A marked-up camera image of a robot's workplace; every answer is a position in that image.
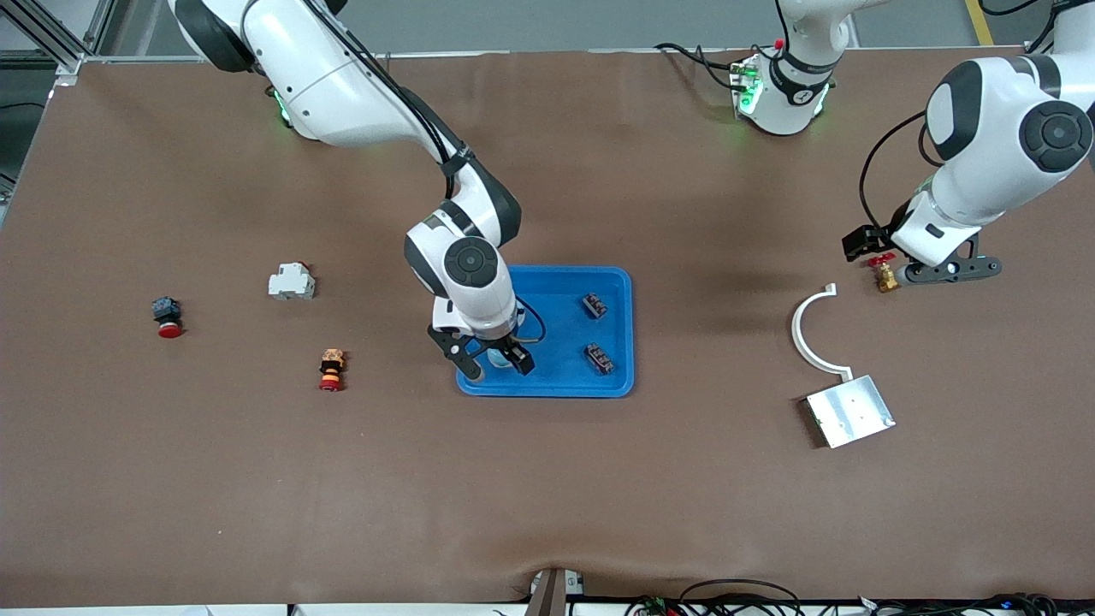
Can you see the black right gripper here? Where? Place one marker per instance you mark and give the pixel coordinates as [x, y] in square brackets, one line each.
[511, 349]

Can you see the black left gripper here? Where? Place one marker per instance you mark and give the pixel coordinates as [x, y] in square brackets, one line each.
[874, 236]

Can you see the blue call bell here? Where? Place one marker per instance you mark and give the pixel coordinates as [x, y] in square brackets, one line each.
[499, 358]

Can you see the dark brown electrolytic capacitor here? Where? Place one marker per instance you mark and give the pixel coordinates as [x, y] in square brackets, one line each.
[599, 358]

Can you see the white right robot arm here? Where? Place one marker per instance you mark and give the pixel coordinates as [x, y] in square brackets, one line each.
[325, 77]

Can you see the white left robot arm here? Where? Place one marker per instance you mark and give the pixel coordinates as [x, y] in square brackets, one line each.
[984, 137]

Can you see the blue plastic tray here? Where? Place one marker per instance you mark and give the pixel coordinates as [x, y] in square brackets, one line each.
[556, 325]

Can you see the white curved plastic clamp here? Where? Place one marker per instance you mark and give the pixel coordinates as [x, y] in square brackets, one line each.
[796, 334]

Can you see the brown table cover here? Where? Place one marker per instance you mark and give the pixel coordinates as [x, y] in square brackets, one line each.
[547, 496]

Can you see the red orange stacked push button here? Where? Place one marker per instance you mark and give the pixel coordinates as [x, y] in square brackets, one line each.
[332, 368]

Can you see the white circuit breaker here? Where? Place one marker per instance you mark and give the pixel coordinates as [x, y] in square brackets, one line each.
[291, 282]

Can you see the red mushroom button black block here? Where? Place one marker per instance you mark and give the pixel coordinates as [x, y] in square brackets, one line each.
[168, 312]

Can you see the grey metal table bracket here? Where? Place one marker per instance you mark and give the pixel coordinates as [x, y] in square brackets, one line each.
[547, 599]

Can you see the aluminium frame corner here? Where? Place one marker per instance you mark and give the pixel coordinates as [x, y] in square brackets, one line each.
[68, 64]

